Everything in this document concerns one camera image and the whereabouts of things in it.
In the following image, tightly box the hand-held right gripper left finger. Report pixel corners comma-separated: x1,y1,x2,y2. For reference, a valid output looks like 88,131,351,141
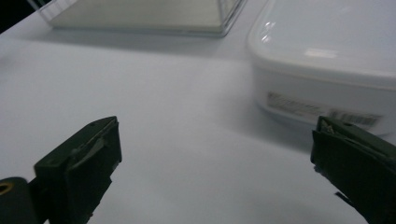
33,116,123,224

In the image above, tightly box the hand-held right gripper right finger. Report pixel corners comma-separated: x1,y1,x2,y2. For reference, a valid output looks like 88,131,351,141
310,115,396,224

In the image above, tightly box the white lidded plastic box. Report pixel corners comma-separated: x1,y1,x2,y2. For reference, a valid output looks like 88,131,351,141
247,0,396,137

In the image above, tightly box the clear plastic box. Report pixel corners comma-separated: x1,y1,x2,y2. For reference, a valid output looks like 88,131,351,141
28,0,248,38

